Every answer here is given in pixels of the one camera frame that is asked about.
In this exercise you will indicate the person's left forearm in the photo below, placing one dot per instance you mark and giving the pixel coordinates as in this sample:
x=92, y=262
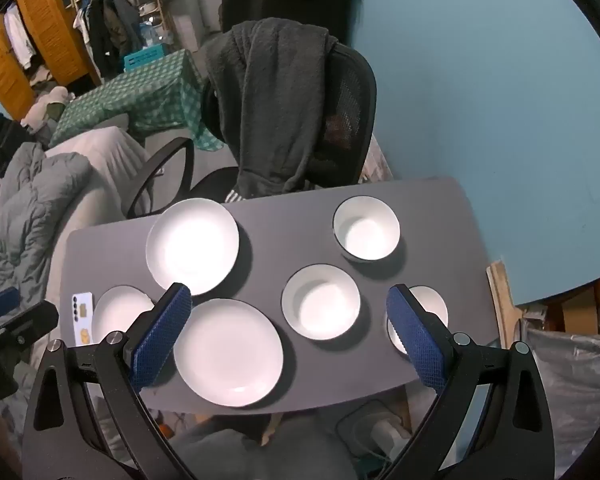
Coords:
x=0, y=445

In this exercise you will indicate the wooden board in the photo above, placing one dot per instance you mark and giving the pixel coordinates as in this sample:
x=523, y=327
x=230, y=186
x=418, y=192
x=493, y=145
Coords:
x=502, y=300

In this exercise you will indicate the beige clothes pile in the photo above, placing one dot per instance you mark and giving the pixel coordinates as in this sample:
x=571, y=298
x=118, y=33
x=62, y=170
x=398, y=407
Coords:
x=45, y=105

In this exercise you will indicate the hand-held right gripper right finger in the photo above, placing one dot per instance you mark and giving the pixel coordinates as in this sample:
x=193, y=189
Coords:
x=420, y=340

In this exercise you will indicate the green checkered tablecloth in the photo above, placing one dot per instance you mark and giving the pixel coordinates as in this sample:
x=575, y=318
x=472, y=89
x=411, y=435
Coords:
x=145, y=95

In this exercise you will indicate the white power adapter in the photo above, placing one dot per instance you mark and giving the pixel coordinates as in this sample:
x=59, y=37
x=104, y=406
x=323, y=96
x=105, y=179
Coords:
x=385, y=430

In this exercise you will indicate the stack of white plates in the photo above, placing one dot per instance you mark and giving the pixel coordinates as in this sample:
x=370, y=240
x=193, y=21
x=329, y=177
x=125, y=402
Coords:
x=117, y=310

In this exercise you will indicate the white ribbed bowl black rim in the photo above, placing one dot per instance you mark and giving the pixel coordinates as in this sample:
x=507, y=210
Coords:
x=321, y=305
x=366, y=230
x=432, y=305

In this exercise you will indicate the black hanging jacket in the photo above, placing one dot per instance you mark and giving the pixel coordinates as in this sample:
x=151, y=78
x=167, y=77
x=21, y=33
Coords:
x=100, y=30

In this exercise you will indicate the white plate black rim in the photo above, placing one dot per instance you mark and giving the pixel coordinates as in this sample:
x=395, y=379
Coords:
x=230, y=355
x=190, y=240

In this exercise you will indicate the blue plastic crate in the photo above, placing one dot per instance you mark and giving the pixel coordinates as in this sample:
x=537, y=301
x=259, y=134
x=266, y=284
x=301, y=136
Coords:
x=145, y=59

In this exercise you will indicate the dark green hanging jacket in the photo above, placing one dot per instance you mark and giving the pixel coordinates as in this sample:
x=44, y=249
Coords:
x=125, y=20

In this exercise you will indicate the dark grey fleece jacket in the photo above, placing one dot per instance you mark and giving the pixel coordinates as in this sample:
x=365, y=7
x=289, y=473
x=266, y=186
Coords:
x=275, y=100

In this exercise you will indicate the black clothes pile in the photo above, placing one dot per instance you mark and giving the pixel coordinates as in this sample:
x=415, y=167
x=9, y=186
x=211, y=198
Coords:
x=2, y=145

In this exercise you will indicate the grey quilted duvet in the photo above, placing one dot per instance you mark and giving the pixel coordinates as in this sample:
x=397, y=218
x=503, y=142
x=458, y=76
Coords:
x=30, y=210

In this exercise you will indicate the white hanging shirt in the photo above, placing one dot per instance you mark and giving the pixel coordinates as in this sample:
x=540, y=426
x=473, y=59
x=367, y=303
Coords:
x=21, y=35

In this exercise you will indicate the cardboard box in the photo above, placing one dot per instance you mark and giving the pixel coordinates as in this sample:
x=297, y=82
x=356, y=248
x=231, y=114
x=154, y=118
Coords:
x=577, y=310

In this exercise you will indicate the grey plastic sheet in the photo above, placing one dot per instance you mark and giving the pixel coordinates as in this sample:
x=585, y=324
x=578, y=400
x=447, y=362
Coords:
x=580, y=385

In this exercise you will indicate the white door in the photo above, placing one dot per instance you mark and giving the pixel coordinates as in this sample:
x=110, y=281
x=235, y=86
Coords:
x=200, y=0

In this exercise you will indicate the black mesh office chair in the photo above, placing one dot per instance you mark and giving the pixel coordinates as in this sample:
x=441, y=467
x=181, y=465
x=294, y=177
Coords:
x=352, y=95

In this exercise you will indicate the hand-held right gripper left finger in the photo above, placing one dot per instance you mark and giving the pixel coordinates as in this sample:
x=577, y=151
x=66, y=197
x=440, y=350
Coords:
x=160, y=340

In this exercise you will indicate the white smartphone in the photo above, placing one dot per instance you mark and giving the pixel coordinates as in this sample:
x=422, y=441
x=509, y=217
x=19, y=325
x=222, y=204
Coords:
x=81, y=317

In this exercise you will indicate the orange wooden wardrobe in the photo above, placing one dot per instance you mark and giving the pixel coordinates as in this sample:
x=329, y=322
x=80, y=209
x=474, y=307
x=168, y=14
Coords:
x=45, y=25

